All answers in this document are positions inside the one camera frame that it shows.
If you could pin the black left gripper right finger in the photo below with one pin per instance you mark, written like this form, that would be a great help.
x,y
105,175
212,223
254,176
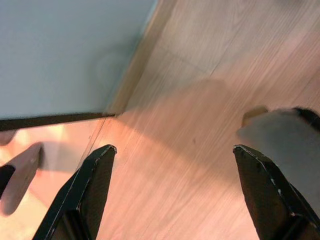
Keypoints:
x,y
270,200

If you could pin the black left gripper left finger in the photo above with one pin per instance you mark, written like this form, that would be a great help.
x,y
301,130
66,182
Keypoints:
x,y
82,200

